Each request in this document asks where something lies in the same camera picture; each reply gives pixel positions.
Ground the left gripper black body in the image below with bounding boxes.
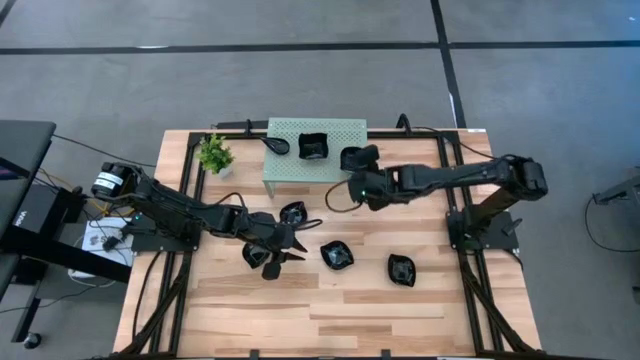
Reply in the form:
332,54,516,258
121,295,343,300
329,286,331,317
238,212,297,254

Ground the black computer box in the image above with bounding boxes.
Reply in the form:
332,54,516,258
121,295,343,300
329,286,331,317
12,182,69,237

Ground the black floor cable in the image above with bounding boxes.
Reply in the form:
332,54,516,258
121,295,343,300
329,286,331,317
583,193,640,254

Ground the black glossy wavy plate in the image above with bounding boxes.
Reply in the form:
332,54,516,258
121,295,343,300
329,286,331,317
298,131,330,161
339,146,369,175
319,239,355,272
387,253,418,289
242,242,274,270

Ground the green plant in white pot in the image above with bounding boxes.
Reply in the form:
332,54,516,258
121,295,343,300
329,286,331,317
196,133,236,180

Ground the pale green perforated metal shelf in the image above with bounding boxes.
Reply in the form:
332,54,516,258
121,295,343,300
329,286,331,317
262,117,370,199

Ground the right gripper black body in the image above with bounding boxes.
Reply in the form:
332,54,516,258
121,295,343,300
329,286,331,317
349,168,399,211

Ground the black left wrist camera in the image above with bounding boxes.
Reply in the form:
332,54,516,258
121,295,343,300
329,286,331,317
261,258,283,282

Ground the black left camera cable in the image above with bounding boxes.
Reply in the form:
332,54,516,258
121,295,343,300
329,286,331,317
295,217,325,233

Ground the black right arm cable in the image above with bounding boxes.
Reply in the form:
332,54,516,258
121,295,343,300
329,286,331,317
324,178,365,215

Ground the black eye-shaped plate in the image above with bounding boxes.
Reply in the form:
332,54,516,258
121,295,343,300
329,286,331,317
279,200,309,227

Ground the white device box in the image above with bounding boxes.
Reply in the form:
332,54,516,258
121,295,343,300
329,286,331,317
67,215,136,281

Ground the black desk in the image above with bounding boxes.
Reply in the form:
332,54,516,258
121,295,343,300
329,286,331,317
0,118,134,351

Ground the black aluminium table frame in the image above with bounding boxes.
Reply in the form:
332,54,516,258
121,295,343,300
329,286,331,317
112,119,544,360

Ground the grey metal stand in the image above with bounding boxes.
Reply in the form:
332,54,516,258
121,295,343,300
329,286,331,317
592,167,640,207

